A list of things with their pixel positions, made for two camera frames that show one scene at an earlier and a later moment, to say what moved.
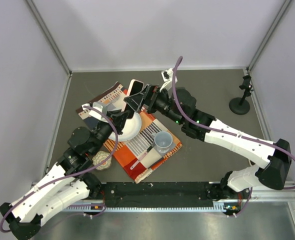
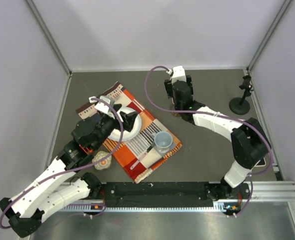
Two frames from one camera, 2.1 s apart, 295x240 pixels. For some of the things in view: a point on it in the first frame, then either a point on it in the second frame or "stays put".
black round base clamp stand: (241, 105) stays put
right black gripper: (149, 95) -> (169, 88)
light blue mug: (162, 141) stays put
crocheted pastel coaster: (99, 156) stays put
